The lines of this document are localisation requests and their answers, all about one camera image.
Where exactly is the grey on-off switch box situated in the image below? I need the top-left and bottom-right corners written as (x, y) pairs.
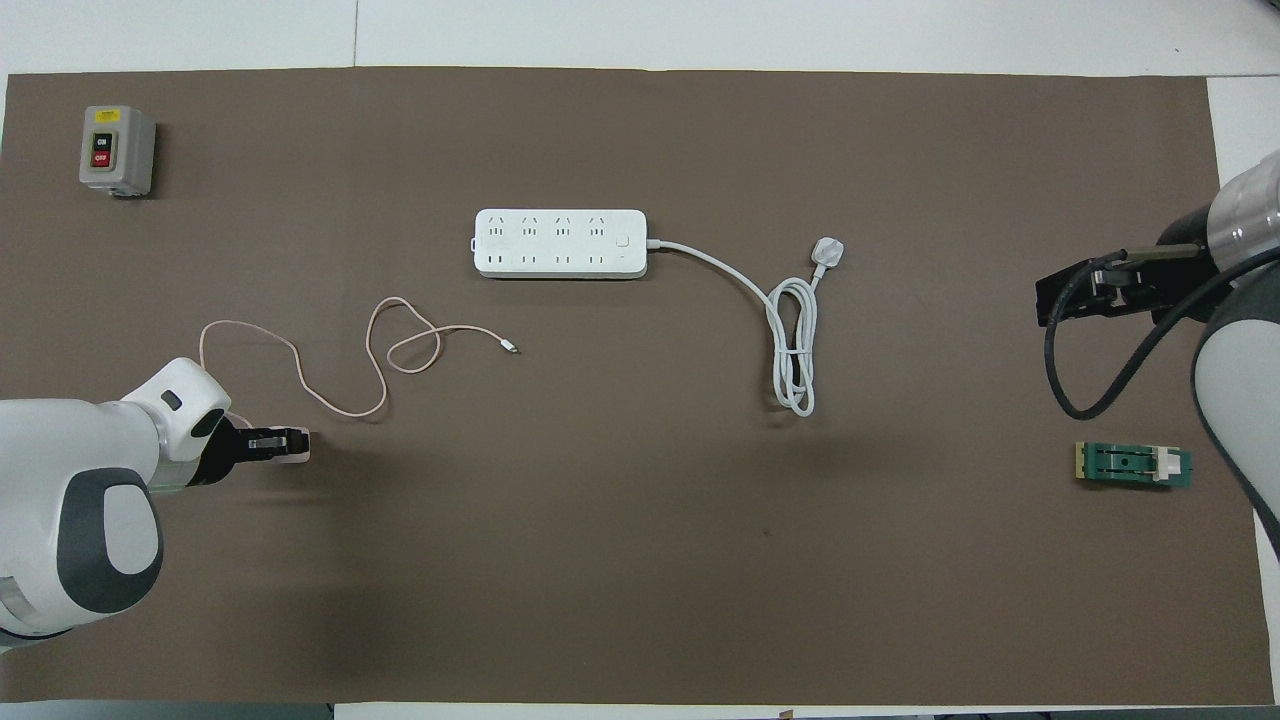
top-left (79, 105), bottom-right (158, 199)

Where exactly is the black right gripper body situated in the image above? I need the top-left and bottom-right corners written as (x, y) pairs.
top-left (1060, 204), bottom-right (1217, 327)

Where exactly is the brown table mat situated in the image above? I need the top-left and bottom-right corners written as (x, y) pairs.
top-left (0, 67), bottom-right (1280, 706)

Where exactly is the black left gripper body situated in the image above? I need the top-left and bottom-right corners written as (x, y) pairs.
top-left (186, 410), bottom-right (263, 489)

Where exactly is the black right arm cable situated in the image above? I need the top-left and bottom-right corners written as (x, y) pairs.
top-left (1044, 244), bottom-right (1280, 422)

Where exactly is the pink charging cable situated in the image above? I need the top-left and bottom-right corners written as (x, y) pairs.
top-left (200, 296), bottom-right (522, 420)

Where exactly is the white power strip with cord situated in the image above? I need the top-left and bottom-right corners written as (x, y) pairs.
top-left (472, 207), bottom-right (847, 419)

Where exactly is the green knife switch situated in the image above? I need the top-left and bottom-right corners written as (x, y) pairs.
top-left (1075, 441), bottom-right (1195, 492)

